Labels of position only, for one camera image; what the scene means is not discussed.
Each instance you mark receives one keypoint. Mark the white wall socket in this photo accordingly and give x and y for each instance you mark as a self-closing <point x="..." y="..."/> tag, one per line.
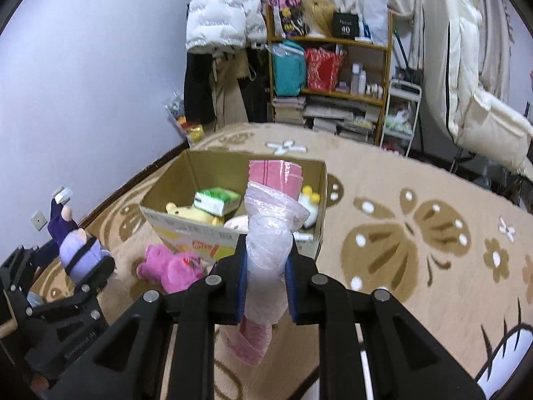
<point x="38" y="221"/>

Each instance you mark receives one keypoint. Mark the purple plush doll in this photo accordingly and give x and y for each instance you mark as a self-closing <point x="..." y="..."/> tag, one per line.
<point x="70" y="246"/>

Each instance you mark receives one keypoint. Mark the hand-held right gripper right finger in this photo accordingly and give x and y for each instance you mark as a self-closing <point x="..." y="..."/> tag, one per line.
<point x="291" y="289"/>

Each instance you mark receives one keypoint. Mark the pink striped packet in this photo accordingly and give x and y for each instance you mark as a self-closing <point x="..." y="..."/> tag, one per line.
<point x="270" y="173"/>

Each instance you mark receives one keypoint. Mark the cardboard box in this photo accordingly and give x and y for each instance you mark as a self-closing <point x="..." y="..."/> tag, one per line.
<point x="179" y="229"/>

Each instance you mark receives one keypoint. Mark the blonde wig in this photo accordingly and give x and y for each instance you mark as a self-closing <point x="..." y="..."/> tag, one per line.
<point x="318" y="16"/>

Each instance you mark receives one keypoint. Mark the white utility cart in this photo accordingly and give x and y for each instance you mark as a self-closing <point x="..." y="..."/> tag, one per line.
<point x="402" y="121"/>

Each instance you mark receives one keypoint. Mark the red gift bag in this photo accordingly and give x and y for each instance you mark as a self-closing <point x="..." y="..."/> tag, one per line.
<point x="324" y="70"/>

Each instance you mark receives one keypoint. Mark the pink plush bear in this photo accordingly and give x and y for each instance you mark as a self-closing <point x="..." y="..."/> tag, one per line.
<point x="170" y="266"/>

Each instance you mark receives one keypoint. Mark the white padded folding chair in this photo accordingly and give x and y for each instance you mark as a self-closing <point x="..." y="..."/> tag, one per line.
<point x="462" y="71"/>

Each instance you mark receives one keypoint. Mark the white and yellow plush toy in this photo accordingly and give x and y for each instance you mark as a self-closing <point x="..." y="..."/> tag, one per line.
<point x="310" y="204"/>

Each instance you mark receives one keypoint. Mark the black box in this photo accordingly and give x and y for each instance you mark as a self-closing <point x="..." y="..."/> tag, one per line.
<point x="345" y="25"/>

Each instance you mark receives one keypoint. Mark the stack of books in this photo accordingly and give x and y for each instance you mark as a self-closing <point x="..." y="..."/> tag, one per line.
<point x="288" y="110"/>

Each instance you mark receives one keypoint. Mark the green tissue pack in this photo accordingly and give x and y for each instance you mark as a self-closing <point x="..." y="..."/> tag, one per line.
<point x="216" y="200"/>

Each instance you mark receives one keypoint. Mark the beige hanging trousers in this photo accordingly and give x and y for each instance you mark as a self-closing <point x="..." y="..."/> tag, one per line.
<point x="227" y="96"/>

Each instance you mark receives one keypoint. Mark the teal bag in plastic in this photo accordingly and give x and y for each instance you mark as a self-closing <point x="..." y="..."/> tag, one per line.
<point x="287" y="71"/>

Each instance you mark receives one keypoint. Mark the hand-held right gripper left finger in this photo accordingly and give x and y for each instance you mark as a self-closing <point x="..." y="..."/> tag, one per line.
<point x="240" y="283"/>

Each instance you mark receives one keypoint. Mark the pink patterned bag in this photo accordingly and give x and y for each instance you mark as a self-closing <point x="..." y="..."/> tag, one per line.
<point x="289" y="12"/>

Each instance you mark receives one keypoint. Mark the clear plastic bag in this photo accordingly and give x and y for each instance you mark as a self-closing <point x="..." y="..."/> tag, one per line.
<point x="266" y="250"/>

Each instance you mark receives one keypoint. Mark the black hanging coat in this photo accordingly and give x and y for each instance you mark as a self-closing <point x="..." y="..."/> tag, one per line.
<point x="258" y="87"/>
<point x="198" y="87"/>

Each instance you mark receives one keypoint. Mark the white plastic bag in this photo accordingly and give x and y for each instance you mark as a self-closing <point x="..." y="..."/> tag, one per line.
<point x="374" y="16"/>

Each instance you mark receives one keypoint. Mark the white puffer jacket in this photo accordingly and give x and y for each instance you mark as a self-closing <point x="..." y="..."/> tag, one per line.
<point x="216" y="12"/>

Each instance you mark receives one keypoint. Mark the pile of papers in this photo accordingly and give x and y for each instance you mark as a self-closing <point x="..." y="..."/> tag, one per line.
<point x="341" y="118"/>

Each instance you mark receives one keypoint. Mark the yellow plush bear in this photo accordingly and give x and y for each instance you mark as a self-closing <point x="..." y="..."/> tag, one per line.
<point x="195" y="214"/>

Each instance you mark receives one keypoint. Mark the wooden shelf unit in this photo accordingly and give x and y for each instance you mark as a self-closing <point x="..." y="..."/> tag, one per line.
<point x="324" y="42"/>

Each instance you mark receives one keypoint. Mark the pink and white plush toy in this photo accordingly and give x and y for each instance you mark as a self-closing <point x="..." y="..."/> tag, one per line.
<point x="237" y="224"/>

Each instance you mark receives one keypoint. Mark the plastic bag of snacks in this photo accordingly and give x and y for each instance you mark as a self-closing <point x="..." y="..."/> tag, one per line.
<point x="185" y="121"/>

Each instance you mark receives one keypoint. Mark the row of cosmetic bottles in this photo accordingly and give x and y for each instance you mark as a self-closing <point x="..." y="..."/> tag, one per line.
<point x="360" y="83"/>

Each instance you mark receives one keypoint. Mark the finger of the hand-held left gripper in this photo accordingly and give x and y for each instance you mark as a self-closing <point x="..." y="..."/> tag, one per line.
<point x="89" y="277"/>
<point x="21" y="266"/>

